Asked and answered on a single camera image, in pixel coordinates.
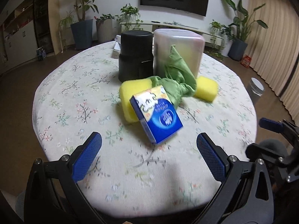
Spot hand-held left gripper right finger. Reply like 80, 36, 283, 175
196, 133, 275, 224

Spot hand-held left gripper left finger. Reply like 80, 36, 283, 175
24, 132, 104, 224

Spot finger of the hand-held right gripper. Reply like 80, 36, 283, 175
246, 142, 299, 168
259, 118, 299, 145

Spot blue tissue pack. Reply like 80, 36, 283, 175
130, 85, 184, 145

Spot small yellow sponge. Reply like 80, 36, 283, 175
194, 76, 219, 102

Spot large yellow sponge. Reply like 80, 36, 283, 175
119, 79, 154, 123

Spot green cloth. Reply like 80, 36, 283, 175
151, 45, 198, 109

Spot translucent plastic container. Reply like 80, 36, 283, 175
153, 28, 206, 80

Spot black round container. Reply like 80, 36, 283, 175
118, 30, 155, 83

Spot person's grey trousers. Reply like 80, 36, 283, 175
14, 139, 289, 224

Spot grey trash can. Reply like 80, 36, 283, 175
248, 77, 266, 103

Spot round floral-clothed table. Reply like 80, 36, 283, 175
32, 40, 258, 215

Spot red box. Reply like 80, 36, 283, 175
241, 55, 252, 69

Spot large-leaf plant in dark pot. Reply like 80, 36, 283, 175
220, 0, 269, 62

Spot beige curtain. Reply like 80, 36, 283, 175
248, 0, 299, 116

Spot leafy plant in white pot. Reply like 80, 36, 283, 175
209, 20, 237, 59

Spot white tray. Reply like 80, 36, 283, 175
111, 35, 122, 59

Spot blue toy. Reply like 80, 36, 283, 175
36, 47, 47, 61

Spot tall tree in blue pot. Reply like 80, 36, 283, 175
61, 0, 99, 51

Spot white television console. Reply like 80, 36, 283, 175
120, 20, 226, 46

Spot plant in ribbed grey pot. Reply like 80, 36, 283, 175
95, 13, 115, 44

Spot spider plant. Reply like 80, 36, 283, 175
58, 11, 75, 32

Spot trailing vine plant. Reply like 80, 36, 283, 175
116, 3, 143, 31

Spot white wall cabinet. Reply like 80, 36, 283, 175
0, 0, 58, 75

